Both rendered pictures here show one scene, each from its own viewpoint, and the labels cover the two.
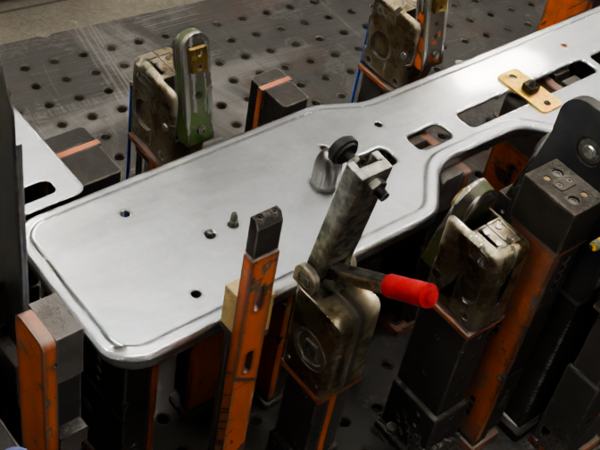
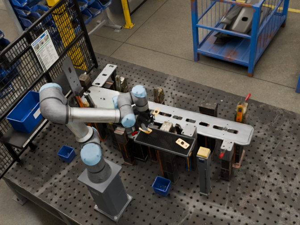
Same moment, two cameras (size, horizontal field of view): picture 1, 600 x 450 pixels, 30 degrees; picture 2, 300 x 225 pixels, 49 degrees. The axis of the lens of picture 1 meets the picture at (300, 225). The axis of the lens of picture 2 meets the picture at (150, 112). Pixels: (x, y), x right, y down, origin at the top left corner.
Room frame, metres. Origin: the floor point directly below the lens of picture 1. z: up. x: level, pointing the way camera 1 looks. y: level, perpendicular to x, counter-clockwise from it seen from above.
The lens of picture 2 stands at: (0.83, -1.94, 2.81)
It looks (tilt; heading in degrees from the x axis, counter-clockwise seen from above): 46 degrees down; 80
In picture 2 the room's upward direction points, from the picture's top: 12 degrees counter-clockwise
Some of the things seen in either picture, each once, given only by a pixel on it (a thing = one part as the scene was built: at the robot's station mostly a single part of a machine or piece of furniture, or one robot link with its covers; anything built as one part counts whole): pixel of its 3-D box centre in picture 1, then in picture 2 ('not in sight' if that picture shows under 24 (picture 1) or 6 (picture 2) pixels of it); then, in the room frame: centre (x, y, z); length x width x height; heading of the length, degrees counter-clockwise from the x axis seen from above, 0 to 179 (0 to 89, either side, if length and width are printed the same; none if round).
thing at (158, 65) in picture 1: (163, 179); (125, 94); (1.02, 0.18, 0.87); 0.12 x 0.09 x 0.35; 46
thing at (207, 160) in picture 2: not in sight; (204, 172); (1.30, -0.83, 0.92); 0.08 x 0.08 x 0.44; 46
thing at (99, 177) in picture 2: not in sight; (97, 168); (0.66, -0.68, 1.15); 0.15 x 0.15 x 0.10
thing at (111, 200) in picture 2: not in sight; (107, 189); (0.66, -0.68, 0.90); 0.21 x 0.21 x 0.40; 39
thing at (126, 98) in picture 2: not in sight; (123, 102); (0.93, -0.58, 1.52); 0.11 x 0.11 x 0.08; 86
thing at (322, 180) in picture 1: (327, 171); not in sight; (0.93, -0.02, 1.02); 0.03 x 0.03 x 0.07
